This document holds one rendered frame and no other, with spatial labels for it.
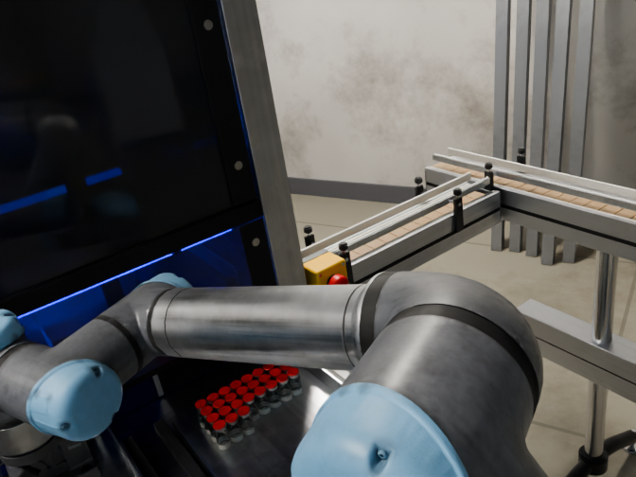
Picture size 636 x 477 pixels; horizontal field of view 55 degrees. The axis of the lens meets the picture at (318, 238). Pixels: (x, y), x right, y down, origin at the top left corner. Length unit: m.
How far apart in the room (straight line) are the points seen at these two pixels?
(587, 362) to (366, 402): 1.47
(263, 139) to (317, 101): 2.98
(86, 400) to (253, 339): 0.17
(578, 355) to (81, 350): 1.40
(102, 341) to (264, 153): 0.48
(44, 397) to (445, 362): 0.39
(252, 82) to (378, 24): 2.70
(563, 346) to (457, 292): 1.40
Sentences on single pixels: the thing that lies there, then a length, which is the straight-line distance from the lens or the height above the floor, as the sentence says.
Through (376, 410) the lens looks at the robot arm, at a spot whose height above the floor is 1.36.
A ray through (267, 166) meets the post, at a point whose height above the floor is 1.26.
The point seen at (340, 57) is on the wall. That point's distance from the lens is 3.83.
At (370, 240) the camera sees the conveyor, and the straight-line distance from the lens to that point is 1.40.
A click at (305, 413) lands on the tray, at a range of 1.07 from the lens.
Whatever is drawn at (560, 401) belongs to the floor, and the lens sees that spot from 2.40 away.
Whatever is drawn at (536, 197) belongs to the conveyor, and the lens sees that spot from 1.62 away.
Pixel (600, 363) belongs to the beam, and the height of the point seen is 0.50.
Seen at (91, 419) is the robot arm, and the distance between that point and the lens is 0.64.
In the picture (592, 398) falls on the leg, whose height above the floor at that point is 0.36.
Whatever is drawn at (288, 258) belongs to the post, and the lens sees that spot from 1.11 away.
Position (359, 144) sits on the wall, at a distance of 3.93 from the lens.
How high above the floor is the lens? 1.59
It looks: 26 degrees down
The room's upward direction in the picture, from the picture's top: 9 degrees counter-clockwise
